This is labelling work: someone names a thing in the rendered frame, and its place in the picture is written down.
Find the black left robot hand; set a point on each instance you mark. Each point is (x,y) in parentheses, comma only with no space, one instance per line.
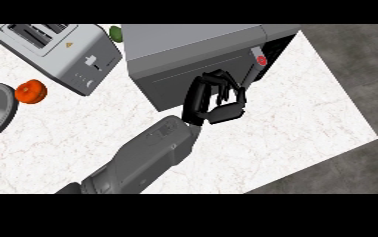
(223,111)

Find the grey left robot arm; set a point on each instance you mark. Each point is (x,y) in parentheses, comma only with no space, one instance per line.
(147,151)

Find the grey microwave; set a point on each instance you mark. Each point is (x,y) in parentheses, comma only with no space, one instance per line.
(181,54)

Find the green round vegetable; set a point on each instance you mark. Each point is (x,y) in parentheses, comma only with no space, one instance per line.
(116,34)

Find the grey toaster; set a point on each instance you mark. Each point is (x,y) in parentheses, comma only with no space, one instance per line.
(74,59)

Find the orange round fruit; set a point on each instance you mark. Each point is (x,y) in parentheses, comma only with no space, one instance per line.
(29,91)

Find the dark grey round pan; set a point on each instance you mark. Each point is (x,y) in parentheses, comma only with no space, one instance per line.
(6,107)

